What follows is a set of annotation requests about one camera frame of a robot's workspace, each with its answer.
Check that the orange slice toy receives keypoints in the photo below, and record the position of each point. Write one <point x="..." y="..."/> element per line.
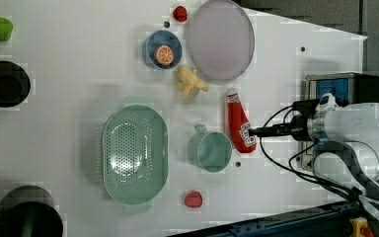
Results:
<point x="163" y="55"/>

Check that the red ketchup bottle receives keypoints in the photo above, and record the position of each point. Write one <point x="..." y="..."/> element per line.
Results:
<point x="238" y="123"/>

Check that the green spatula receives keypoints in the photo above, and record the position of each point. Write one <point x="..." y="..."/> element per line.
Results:
<point x="28" y="223"/>

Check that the yellow banana toy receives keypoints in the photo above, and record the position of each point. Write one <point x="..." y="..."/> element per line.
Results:
<point x="189" y="81"/>

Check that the red strawberry toy near cup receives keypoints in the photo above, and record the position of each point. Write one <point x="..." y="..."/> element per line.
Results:
<point x="193" y="199"/>

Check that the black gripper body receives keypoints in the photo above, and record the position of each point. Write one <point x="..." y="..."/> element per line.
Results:
<point x="298" y="125"/>

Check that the black toaster oven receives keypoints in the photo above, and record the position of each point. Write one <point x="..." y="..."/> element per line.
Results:
<point x="342" y="89"/>

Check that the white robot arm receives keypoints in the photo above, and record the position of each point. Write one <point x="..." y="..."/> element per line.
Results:
<point x="345" y="181"/>

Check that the blue bowl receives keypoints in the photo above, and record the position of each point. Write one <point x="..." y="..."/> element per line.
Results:
<point x="162" y="38"/>

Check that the red strawberry toy near plate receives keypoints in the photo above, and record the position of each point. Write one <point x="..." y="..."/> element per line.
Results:
<point x="180" y="14"/>

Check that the black cylindrical holder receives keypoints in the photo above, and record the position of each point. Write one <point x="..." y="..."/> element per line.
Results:
<point x="13" y="207"/>

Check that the grey round plate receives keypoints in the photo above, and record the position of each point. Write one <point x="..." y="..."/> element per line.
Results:
<point x="221" y="40"/>

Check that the black round container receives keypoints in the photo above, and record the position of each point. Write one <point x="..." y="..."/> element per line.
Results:
<point x="15" y="84"/>

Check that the green oval strainer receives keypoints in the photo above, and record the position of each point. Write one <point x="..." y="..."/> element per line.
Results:
<point x="135" y="154"/>

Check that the green cup with handle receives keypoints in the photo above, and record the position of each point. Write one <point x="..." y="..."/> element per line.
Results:
<point x="209" y="150"/>

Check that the green pear toy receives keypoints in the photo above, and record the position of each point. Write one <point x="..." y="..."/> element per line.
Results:
<point x="6" y="29"/>

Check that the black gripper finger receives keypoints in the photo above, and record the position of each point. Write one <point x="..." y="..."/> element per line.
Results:
<point x="270" y="131"/>

